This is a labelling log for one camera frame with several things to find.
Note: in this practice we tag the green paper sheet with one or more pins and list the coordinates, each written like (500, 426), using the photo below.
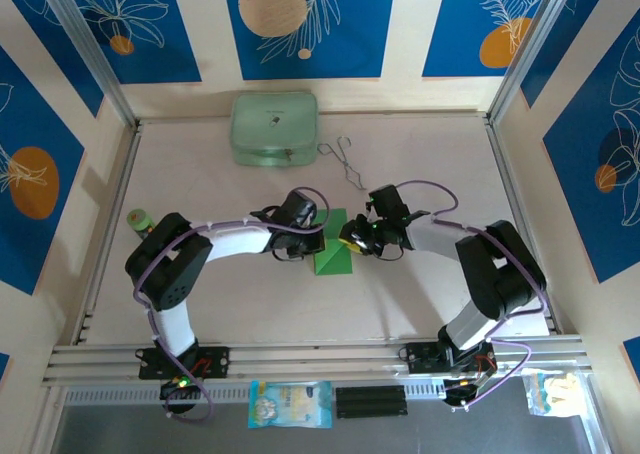
(335, 266)

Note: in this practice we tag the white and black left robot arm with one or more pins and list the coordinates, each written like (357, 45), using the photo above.
(235, 241)

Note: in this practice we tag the mint green zip pouch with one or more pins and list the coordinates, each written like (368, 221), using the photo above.
(272, 124)

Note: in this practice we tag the small green tape roll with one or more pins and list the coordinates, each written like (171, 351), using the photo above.
(137, 218)

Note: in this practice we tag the black ribbed block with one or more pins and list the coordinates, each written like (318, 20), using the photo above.
(372, 403)

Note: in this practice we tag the blue snack packet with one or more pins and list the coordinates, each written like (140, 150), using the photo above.
(290, 404)

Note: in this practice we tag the clear bag with yellow pieces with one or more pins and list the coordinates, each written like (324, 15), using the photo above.
(552, 396)

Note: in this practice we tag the wide aluminium frame rail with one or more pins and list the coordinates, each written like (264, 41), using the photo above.
(320, 361)

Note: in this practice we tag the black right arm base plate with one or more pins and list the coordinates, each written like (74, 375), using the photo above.
(420, 359)

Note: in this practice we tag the aluminium table side rail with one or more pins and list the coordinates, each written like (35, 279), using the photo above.
(506, 174)
(118, 199)

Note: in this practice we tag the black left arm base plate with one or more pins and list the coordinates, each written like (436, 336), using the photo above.
(220, 361)

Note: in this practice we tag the aluminium frame post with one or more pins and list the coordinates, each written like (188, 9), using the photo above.
(94, 54)
(529, 49)

